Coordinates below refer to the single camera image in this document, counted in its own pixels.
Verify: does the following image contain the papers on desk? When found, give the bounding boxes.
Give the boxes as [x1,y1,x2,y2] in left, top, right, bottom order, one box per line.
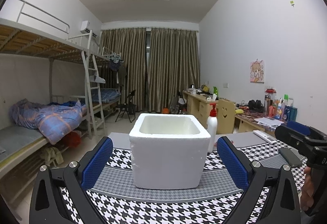
[254,117,283,127]

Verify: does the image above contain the brown striped curtains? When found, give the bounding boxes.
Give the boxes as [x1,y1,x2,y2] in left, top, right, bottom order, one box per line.
[100,28,200,113]

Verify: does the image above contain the white air conditioner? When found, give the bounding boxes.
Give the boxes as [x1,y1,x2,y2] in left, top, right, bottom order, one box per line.
[80,20,91,34]

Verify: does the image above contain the wooden desk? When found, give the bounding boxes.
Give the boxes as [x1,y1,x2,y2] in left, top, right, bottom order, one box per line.
[183,91,275,136]

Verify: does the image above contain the person right hand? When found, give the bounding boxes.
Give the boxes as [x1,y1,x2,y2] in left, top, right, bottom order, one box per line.
[300,167,314,211]

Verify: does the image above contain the white pump lotion bottle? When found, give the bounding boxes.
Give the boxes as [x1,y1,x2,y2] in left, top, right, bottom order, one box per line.
[207,103,218,153]

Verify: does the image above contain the black folding chair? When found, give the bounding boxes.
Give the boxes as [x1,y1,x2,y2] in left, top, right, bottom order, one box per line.
[115,90,136,123]

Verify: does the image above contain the anime girl poster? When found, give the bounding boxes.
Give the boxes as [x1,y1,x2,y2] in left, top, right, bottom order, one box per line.
[250,59,265,83]

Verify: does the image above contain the white metal bunk bed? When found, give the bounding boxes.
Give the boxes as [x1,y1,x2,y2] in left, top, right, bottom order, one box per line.
[0,0,123,179]

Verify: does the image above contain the blue plaid quilt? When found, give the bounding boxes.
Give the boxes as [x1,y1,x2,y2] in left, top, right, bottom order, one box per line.
[9,99,87,145]

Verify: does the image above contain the black headphones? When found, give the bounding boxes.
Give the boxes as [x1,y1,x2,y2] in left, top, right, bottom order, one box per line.
[248,100,264,113]

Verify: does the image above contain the white remote control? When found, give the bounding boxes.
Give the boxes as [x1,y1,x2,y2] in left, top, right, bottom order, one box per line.
[253,130,277,144]

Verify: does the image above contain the toiletry bottles group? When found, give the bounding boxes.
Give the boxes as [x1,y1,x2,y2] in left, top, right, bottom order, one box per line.
[263,88,298,122]

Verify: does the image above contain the orange container on floor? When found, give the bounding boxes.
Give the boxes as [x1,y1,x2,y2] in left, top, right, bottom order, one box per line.
[162,108,169,114]

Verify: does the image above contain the white styrofoam box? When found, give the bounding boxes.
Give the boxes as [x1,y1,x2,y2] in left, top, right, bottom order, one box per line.
[129,113,211,190]

